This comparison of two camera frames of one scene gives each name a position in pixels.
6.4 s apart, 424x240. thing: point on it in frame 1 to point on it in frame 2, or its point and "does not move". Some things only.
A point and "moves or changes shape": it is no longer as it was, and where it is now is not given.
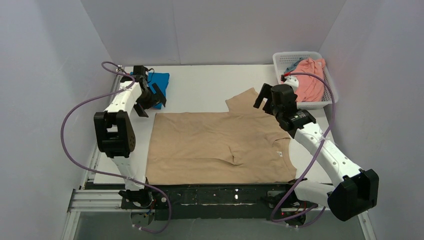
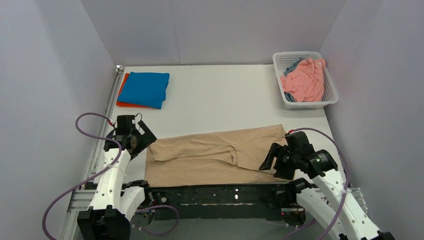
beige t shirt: x=244 y=144 moves or changes shape
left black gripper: x=149 y=100 to x=141 y=136
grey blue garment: x=293 y=66 does not move
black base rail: x=207 y=201 does not move
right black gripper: x=269 y=100 to x=279 y=159
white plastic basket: x=282 y=60 does not move
